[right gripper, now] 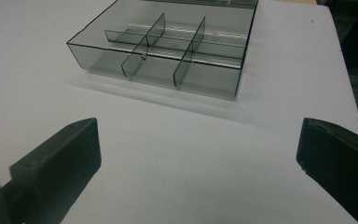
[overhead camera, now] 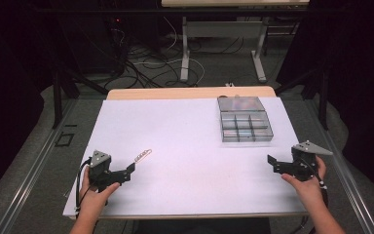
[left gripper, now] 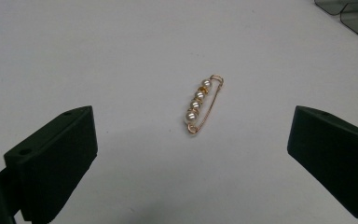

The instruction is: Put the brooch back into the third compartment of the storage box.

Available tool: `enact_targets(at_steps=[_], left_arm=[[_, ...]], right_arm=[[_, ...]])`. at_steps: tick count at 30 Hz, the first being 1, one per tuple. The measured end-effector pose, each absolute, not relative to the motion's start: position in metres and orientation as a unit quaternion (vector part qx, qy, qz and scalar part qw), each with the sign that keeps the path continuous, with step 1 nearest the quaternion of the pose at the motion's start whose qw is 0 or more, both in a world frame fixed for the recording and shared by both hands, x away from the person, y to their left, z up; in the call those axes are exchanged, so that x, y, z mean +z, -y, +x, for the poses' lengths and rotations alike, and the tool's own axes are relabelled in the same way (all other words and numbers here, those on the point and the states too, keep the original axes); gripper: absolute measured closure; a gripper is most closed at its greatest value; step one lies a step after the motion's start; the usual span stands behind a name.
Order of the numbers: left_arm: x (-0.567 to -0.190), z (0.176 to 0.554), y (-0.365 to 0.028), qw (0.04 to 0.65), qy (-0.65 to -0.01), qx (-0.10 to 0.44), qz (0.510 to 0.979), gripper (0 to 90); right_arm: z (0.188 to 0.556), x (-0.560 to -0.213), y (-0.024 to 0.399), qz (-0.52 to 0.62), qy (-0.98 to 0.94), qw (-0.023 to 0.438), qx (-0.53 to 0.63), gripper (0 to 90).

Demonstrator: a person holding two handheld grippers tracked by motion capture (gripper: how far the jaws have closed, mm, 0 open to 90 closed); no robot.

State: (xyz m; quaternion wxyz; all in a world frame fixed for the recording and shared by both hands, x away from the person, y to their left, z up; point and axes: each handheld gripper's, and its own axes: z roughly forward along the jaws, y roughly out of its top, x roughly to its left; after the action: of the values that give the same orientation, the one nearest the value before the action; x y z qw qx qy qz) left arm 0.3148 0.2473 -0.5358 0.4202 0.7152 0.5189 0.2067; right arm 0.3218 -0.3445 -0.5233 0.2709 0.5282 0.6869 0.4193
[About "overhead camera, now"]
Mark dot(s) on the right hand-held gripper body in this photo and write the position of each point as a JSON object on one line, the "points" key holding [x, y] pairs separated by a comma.
{"points": [[300, 162]]}

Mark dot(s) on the aluminium floor rail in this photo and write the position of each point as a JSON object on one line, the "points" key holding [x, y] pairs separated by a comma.
{"points": [[35, 169], [344, 175]]}

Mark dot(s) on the white power strip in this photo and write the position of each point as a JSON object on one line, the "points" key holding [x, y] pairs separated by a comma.
{"points": [[230, 85]]}

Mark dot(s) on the silver metal hair clip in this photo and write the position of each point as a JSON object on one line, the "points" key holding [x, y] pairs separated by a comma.
{"points": [[142, 155]]}

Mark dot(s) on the black metal stand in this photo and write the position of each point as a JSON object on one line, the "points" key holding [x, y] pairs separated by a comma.
{"points": [[58, 97], [323, 97]]}

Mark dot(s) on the person's left hand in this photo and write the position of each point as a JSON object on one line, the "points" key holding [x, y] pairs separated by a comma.
{"points": [[94, 200]]}

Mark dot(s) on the white table sheet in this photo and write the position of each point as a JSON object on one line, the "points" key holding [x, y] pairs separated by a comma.
{"points": [[181, 156]]}

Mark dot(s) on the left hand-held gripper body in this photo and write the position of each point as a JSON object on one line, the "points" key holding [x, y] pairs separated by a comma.
{"points": [[101, 169]]}

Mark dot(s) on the person's right hand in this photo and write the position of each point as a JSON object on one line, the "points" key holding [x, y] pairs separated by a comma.
{"points": [[308, 190]]}

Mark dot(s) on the dark computer tower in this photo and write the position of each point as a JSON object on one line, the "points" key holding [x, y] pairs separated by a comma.
{"points": [[110, 42]]}

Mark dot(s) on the clear plastic compartment box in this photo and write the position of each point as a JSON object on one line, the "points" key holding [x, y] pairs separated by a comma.
{"points": [[245, 125]]}

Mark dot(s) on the white desk with metal legs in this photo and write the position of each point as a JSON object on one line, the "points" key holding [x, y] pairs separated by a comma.
{"points": [[224, 29]]}

